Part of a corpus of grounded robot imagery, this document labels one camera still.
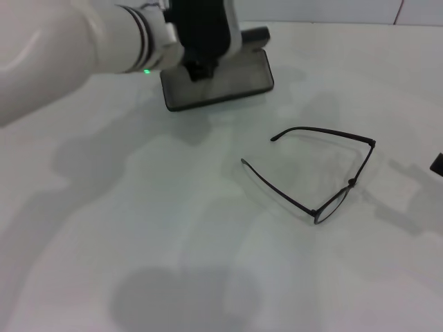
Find black glasses case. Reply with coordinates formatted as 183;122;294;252
159;27;275;112

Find black glasses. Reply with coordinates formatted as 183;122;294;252
240;127;377;225

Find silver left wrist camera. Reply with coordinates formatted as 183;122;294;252
162;0;243;62

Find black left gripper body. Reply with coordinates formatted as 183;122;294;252
182;50;220;83

